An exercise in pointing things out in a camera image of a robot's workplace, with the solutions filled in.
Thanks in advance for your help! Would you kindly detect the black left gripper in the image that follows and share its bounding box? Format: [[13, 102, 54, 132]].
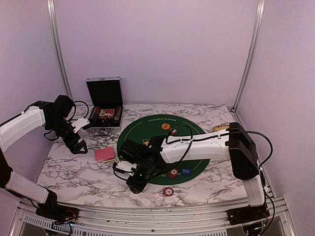
[[47, 117, 88, 154]]

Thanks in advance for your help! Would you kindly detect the red beige 5 chip stack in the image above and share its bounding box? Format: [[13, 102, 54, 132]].
[[163, 187, 174, 197]]

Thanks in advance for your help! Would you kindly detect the blue small blind button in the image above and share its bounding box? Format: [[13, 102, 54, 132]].
[[181, 168, 192, 177]]

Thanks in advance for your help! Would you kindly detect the orange round big blind button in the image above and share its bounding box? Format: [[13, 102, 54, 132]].
[[161, 123, 171, 130]]

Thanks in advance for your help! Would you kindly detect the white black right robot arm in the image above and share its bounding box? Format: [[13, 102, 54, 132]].
[[119, 122, 265, 220]]

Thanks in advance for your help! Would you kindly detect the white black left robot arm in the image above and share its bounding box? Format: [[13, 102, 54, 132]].
[[0, 95, 90, 219]]

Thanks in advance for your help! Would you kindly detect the red playing card deck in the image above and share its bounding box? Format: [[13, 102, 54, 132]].
[[94, 147, 116, 162]]

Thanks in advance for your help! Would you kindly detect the round green poker mat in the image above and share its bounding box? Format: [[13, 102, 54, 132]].
[[117, 116, 213, 185]]

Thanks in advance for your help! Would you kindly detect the aluminium poker chip case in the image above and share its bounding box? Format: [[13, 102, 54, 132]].
[[86, 76, 124, 129]]

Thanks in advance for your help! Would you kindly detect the woven bamboo tray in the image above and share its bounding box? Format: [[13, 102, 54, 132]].
[[212, 124, 230, 132]]

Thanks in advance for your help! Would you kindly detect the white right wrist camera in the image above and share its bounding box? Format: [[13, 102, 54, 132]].
[[113, 161, 137, 176]]

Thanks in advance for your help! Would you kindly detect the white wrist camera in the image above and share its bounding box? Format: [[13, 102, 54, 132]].
[[70, 118, 90, 133], [113, 161, 137, 176]]

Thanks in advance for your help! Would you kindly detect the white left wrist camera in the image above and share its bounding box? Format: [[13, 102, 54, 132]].
[[70, 118, 90, 133]]

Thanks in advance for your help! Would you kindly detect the silver case handle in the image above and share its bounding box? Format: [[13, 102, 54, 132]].
[[92, 128, 116, 137]]

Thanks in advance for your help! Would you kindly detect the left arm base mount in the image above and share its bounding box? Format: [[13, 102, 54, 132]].
[[36, 204, 79, 224]]

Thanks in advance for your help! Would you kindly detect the front aluminium rail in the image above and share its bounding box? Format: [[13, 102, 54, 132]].
[[7, 198, 297, 236]]

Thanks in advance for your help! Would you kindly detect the left aluminium frame post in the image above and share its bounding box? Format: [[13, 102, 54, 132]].
[[47, 0, 73, 99]]

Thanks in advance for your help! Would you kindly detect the aluminium frame post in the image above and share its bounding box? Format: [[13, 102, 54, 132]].
[[231, 0, 266, 113], [47, 0, 73, 99]]

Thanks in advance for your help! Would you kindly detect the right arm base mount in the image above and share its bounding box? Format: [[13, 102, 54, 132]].
[[227, 206, 270, 225]]

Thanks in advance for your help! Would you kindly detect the right aluminium frame post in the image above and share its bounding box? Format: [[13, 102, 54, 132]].
[[231, 0, 266, 113]]

